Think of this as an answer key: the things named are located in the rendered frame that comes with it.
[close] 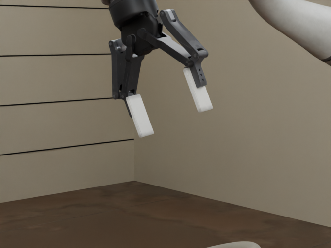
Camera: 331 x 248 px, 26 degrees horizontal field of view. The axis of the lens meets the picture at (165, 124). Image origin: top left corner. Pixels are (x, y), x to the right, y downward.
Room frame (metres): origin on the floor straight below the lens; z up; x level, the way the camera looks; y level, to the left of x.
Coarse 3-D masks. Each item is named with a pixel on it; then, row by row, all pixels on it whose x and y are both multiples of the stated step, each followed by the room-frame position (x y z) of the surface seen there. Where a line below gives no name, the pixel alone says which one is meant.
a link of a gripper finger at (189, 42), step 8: (160, 16) 1.10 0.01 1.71; (168, 16) 1.10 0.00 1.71; (176, 16) 1.11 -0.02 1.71; (168, 24) 1.09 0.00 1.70; (176, 24) 1.10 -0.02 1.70; (176, 32) 1.08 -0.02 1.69; (184, 32) 1.09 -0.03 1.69; (184, 40) 1.08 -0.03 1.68; (192, 40) 1.08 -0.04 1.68; (184, 48) 1.08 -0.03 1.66; (192, 48) 1.07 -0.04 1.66; (200, 48) 1.08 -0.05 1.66; (192, 56) 1.07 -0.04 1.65; (200, 56) 1.06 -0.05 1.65
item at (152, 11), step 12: (120, 0) 1.12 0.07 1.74; (132, 0) 1.12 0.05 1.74; (144, 0) 1.12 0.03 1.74; (120, 12) 1.12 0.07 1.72; (132, 12) 1.12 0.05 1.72; (144, 12) 1.12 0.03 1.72; (156, 12) 1.13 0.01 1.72; (120, 24) 1.14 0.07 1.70; (132, 24) 1.14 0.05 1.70; (144, 24) 1.13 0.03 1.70; (156, 24) 1.12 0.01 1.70; (156, 36) 1.12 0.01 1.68; (144, 48) 1.13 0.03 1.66; (156, 48) 1.14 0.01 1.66
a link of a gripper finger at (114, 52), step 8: (112, 40) 1.18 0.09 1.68; (112, 48) 1.18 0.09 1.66; (112, 56) 1.18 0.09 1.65; (120, 56) 1.18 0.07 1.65; (112, 64) 1.18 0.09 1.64; (120, 64) 1.18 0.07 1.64; (112, 72) 1.18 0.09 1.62; (120, 72) 1.18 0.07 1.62; (112, 80) 1.19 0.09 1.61; (120, 80) 1.18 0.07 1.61; (112, 88) 1.19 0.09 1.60; (120, 88) 1.20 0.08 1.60; (112, 96) 1.19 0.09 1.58
